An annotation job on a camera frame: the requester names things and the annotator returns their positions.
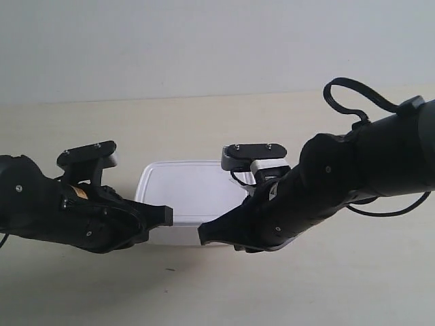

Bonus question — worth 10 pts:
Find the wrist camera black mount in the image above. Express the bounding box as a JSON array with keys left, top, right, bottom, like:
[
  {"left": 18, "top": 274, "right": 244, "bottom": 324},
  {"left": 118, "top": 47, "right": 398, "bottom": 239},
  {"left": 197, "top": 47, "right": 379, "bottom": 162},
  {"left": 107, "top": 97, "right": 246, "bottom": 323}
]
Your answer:
[
  {"left": 221, "top": 143, "right": 291, "bottom": 187},
  {"left": 56, "top": 141, "right": 117, "bottom": 186}
]

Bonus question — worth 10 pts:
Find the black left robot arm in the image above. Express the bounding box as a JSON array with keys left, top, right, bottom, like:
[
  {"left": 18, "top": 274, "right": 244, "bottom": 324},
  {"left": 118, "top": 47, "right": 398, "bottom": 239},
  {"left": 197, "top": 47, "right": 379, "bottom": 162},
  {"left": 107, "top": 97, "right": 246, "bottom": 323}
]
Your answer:
[{"left": 1, "top": 155, "right": 173, "bottom": 254}]

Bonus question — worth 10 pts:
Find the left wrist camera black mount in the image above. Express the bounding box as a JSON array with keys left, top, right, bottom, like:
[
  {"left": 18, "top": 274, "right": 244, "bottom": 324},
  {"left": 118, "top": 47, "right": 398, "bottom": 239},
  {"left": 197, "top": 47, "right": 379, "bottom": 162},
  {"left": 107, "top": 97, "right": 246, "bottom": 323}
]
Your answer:
[{"left": 56, "top": 141, "right": 117, "bottom": 186}]

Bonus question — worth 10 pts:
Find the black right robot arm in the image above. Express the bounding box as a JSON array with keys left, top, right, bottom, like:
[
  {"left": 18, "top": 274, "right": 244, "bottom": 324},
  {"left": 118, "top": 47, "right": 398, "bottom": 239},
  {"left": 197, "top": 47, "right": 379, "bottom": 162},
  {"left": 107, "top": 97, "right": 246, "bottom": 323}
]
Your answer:
[{"left": 198, "top": 96, "right": 434, "bottom": 253}]

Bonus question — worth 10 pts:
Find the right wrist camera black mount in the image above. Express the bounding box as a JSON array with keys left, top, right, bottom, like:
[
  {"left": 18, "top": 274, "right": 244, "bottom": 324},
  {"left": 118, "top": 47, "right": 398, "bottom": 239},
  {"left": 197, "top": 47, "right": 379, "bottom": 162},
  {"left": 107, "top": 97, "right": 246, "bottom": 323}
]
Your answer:
[{"left": 221, "top": 143, "right": 291, "bottom": 187}]

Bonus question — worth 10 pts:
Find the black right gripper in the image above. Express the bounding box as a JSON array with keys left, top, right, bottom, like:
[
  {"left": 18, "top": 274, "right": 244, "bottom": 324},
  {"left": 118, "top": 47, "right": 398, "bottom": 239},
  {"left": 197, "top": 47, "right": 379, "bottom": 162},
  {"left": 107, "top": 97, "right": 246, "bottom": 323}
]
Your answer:
[{"left": 198, "top": 134, "right": 359, "bottom": 252}]

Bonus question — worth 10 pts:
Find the white lidded plastic container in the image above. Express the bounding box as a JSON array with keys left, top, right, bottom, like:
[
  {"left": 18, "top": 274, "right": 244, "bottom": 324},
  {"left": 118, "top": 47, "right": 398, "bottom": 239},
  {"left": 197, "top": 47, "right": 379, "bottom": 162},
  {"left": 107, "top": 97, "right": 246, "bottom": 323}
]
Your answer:
[{"left": 135, "top": 160, "right": 248, "bottom": 247}]

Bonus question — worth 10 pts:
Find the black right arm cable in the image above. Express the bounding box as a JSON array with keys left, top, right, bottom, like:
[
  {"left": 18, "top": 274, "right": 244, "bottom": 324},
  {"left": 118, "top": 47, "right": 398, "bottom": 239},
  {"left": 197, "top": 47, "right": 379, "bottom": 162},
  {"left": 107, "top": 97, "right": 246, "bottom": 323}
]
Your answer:
[{"left": 324, "top": 77, "right": 435, "bottom": 217}]

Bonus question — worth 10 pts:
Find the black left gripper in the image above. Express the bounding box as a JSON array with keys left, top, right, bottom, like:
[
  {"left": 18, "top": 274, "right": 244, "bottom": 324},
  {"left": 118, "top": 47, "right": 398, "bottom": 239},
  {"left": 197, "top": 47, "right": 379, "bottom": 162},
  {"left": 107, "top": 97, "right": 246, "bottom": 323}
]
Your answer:
[{"left": 1, "top": 155, "right": 173, "bottom": 254}]

